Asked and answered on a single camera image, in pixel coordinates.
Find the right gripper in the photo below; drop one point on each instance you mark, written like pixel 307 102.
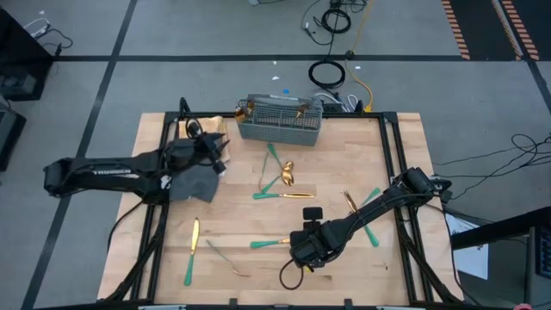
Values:
pixel 316 247

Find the grey equipment box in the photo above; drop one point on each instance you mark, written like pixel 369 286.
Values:
pixel 538 275

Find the black desk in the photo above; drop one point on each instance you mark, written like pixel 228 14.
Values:
pixel 495 234

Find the black furniture unit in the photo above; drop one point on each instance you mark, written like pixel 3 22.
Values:
pixel 17 51

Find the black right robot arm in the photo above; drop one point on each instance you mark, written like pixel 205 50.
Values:
pixel 379 206

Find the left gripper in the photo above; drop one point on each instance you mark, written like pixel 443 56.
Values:
pixel 189 155

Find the white paper sheet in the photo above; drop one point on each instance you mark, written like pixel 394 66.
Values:
pixel 471 258

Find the black floor box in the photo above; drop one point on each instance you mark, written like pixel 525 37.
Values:
pixel 8 138

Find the black aluminium table frame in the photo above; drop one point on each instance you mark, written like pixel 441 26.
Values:
pixel 366 115

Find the white power adapter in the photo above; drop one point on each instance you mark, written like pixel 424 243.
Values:
pixel 39 29

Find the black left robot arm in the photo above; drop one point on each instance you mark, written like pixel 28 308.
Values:
pixel 86 172

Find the red object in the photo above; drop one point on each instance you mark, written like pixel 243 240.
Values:
pixel 523 307

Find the grey cloth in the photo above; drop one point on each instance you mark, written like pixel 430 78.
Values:
pixel 193 185

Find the grey plastic cutlery basket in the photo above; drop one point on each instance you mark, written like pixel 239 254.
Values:
pixel 280 129

